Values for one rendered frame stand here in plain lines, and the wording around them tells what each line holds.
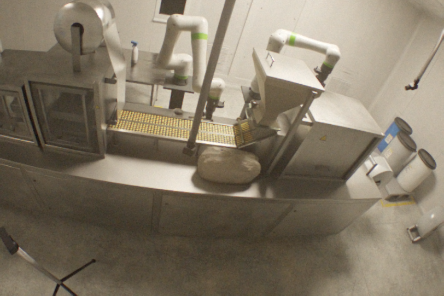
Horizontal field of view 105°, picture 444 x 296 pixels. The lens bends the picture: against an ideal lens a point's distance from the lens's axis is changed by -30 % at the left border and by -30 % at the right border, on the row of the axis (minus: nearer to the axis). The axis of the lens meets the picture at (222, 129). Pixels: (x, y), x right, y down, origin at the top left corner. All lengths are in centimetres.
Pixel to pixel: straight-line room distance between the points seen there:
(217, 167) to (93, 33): 98
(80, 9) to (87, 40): 17
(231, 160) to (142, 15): 277
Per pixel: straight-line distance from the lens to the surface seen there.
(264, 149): 160
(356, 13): 435
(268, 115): 147
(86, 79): 126
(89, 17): 122
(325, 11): 405
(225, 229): 195
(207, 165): 141
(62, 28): 130
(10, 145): 185
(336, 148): 172
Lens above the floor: 199
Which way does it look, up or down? 39 degrees down
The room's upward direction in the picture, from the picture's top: 20 degrees clockwise
